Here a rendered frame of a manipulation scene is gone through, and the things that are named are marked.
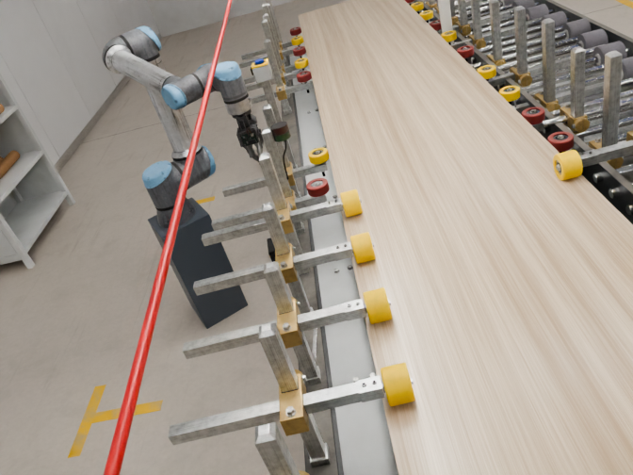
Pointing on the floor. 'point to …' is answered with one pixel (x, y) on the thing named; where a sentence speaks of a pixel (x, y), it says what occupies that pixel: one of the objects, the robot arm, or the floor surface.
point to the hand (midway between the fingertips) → (257, 156)
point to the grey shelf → (24, 184)
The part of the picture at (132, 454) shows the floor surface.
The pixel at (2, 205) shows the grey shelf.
